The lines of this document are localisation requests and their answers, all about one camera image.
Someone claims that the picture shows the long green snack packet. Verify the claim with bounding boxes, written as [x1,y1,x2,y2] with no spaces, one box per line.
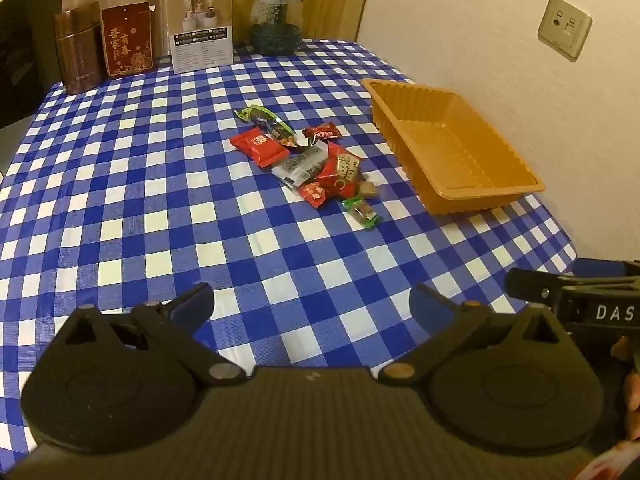
[235,105,328,156]

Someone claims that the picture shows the person's right hand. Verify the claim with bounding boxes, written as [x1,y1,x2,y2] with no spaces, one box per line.
[611,335,640,442]

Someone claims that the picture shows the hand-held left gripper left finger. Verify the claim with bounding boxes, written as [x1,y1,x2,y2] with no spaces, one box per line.
[47,282,246,387]

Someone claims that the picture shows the green glass jar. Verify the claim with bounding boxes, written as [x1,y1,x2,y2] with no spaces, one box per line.
[249,0,304,57]

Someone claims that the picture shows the red gold paper box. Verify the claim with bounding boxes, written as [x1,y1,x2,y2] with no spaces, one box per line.
[101,2,157,78]

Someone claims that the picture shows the brown metal tin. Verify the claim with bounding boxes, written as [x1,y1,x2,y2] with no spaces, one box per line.
[54,1,108,96]

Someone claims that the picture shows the black chair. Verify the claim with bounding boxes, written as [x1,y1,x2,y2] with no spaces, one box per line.
[0,0,63,131]

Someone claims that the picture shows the white product box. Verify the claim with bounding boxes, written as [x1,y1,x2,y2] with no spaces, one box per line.
[165,0,235,75]

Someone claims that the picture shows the green candy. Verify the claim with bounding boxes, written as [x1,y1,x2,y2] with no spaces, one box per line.
[341,196,383,231]

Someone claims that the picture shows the dark red candy packet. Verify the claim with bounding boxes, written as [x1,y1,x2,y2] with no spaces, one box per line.
[302,121,342,142]

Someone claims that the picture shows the orange plastic tray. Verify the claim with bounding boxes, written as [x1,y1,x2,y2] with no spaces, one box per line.
[361,78,546,216]

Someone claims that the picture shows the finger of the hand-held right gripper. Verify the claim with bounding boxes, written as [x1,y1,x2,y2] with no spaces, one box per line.
[504,266,572,309]
[573,258,640,277]

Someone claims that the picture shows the red gold snack packet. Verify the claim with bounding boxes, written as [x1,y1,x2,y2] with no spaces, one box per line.
[316,142,363,198]

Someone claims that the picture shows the blue white checkered tablecloth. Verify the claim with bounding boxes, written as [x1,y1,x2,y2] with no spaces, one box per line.
[0,39,578,456]

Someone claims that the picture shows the small red snack packet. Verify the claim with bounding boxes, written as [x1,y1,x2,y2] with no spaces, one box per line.
[299,181,331,208]

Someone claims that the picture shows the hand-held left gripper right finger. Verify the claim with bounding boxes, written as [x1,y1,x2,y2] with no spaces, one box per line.
[377,284,576,387]

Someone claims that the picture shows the beige wall data socket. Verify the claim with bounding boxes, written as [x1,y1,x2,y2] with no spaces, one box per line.
[537,0,593,60]

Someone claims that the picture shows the large red snack packet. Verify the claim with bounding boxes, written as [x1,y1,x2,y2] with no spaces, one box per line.
[230,127,291,167]

